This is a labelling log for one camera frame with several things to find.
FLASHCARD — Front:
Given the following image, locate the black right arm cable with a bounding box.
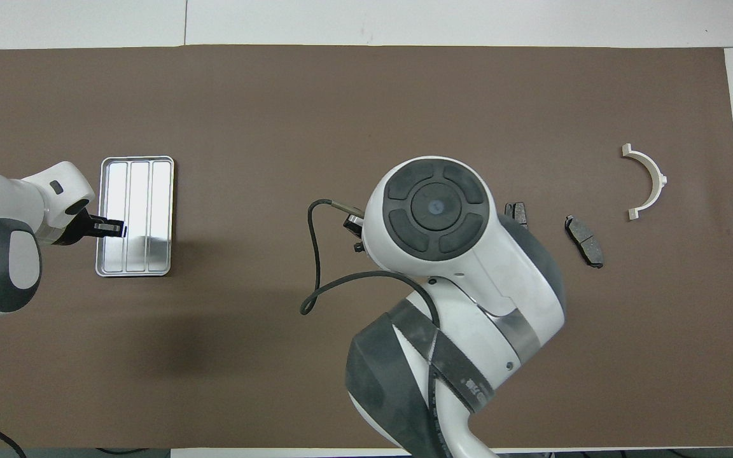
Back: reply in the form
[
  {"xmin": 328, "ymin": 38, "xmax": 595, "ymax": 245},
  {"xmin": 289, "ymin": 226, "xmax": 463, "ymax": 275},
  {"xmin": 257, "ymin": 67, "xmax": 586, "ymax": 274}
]
[{"xmin": 300, "ymin": 199, "xmax": 442, "ymax": 331}]

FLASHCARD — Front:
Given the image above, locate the brown table mat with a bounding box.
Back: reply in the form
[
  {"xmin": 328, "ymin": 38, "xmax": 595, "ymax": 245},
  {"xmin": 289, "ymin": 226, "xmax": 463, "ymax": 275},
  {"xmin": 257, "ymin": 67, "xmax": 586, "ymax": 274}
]
[{"xmin": 0, "ymin": 45, "xmax": 733, "ymax": 450}]

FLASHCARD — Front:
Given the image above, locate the dark rectangular brake pad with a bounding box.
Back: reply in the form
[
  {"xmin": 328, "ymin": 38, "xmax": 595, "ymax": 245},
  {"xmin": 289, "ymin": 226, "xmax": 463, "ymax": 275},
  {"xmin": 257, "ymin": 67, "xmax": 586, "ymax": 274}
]
[{"xmin": 505, "ymin": 202, "xmax": 529, "ymax": 230}]

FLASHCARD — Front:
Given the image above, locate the white curved plastic bracket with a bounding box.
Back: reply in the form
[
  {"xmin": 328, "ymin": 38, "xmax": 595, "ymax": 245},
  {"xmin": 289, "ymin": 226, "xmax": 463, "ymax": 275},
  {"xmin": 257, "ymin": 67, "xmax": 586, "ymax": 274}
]
[{"xmin": 621, "ymin": 143, "xmax": 668, "ymax": 221}]

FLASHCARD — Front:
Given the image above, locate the dark curved brake pad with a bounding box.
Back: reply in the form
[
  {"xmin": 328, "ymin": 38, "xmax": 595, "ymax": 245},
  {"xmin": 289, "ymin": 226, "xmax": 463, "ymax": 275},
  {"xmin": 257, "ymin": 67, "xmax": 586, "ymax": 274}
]
[{"xmin": 564, "ymin": 214, "xmax": 604, "ymax": 269}]

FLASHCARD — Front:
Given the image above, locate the silver metal tray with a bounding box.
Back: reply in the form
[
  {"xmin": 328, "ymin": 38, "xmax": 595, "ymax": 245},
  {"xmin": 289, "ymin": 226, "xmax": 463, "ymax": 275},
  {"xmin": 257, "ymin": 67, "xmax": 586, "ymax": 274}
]
[{"xmin": 95, "ymin": 155, "xmax": 176, "ymax": 278}]

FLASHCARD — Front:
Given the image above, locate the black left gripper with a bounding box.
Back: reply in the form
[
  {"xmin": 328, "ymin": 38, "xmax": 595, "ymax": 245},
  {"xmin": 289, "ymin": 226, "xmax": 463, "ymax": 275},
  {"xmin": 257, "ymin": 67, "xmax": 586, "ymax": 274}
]
[{"xmin": 55, "ymin": 209, "xmax": 127, "ymax": 247}]

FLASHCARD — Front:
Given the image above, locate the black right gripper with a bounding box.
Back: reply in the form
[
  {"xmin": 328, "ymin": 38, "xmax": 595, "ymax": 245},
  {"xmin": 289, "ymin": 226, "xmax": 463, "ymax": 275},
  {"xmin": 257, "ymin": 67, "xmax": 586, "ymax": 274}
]
[{"xmin": 343, "ymin": 213, "xmax": 368, "ymax": 253}]

